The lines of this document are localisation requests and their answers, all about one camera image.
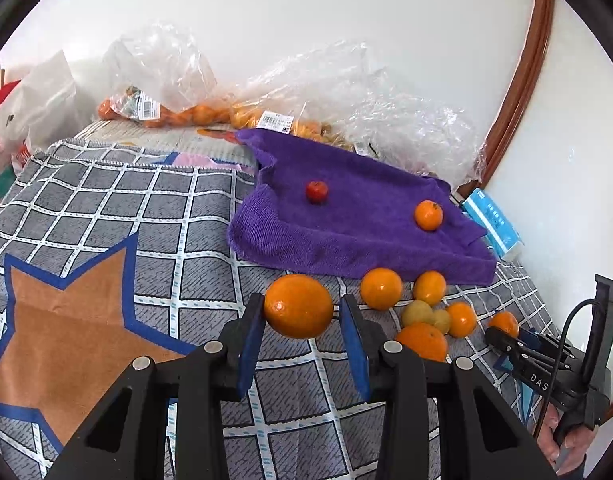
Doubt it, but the small mandarin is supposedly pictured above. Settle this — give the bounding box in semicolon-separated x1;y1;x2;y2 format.
413;200;444;232

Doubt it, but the large orange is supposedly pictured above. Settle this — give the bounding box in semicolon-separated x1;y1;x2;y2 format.
395;322;448;362

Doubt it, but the small red apple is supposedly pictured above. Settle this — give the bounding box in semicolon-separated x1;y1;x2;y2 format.
305;181;329;205

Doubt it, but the yellow-green fruit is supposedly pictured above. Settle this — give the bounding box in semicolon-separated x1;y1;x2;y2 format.
401;300;434;327
432;309;451;335

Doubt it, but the white plastic shopping bag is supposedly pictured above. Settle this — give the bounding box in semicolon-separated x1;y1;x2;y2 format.
0;51;86;154

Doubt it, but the grey checkered blanket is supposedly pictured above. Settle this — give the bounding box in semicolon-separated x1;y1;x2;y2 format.
0;138;558;480

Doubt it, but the black cable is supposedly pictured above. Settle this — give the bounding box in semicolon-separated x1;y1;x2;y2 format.
532;299;605;441

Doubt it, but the blue tissue pack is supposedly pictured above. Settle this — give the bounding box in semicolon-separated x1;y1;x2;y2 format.
461;188;523;262

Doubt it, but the smooth oval orange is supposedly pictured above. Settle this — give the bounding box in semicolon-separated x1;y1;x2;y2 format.
411;270;447;307

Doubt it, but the yellow-green fruit right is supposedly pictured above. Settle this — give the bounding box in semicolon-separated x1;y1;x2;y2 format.
432;309;451;335

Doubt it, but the brown wooden door frame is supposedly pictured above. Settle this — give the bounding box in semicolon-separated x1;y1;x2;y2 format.
457;0;556;200

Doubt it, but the clear bag of oranges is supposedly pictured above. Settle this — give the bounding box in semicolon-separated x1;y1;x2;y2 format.
229;40;369;152

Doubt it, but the mandarin with stem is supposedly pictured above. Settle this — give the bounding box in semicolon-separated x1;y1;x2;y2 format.
489;311;520;338

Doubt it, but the right hand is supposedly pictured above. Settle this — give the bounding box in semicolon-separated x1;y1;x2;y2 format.
536;404;598;479

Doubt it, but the yellow-green fruit left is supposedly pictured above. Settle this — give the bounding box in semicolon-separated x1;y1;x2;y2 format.
401;300;434;327

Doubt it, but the crumpled clear plastic bag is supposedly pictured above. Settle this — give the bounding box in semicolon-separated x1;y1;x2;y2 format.
342;68;486;190

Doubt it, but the clear bag of mandarins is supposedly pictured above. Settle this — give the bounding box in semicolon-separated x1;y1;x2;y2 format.
97;24;230;128

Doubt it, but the purple towel tray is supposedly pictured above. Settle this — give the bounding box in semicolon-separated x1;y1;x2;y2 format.
227;129;496;286

